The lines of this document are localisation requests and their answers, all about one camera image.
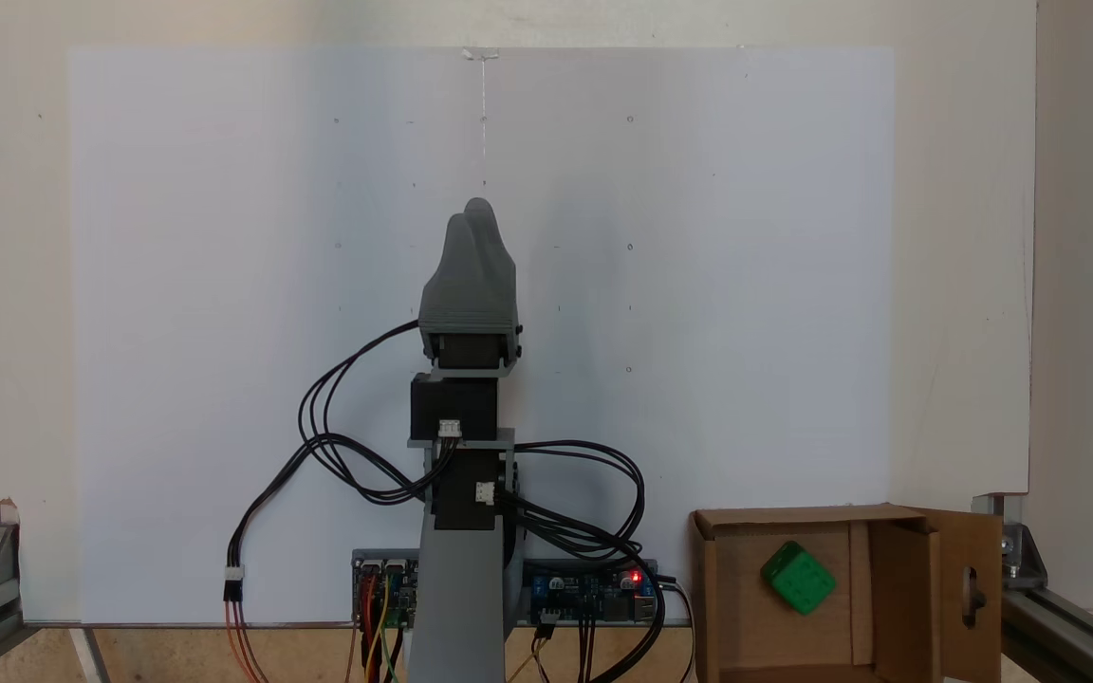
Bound green dice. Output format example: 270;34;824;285
760;541;838;617

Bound long blue circuit board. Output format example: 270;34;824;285
520;560;661;625

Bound black looped cable bundle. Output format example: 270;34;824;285
499;438;647;572

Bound coloured jumper wires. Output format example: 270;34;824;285
357;567;407;683

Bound orange red wire pair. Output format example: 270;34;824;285
224;600;269;683

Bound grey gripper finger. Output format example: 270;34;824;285
420;213;481;295
463;197;517;295

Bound black power cable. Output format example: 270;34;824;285
656;575;697;683

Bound small blue circuit board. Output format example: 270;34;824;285
352;548;421;629

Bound grey metal strut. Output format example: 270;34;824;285
67;626;114;683

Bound brown cardboard box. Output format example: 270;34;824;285
689;503;1005;683

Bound black cable with white connector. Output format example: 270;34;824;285
224;321;457;603

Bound white paper sheet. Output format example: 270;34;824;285
67;46;894;627

